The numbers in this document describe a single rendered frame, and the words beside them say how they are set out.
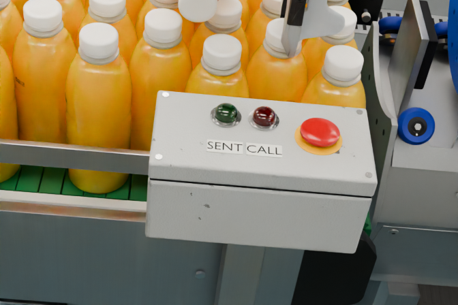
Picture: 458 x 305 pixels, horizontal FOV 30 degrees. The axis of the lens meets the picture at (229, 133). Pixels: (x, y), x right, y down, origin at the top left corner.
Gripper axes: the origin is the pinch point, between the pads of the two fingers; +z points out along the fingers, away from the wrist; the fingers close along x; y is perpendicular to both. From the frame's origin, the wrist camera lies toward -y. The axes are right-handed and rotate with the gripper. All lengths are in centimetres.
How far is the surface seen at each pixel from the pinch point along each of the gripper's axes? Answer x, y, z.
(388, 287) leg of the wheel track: 5, 22, 47
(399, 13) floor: 173, 61, 109
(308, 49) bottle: 2.7, 3.3, 3.9
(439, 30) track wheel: 21.8, 23.6, 12.7
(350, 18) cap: 3.4, 7.3, -0.3
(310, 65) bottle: 1.4, 3.6, 5.1
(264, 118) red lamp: -15.2, -2.4, -1.1
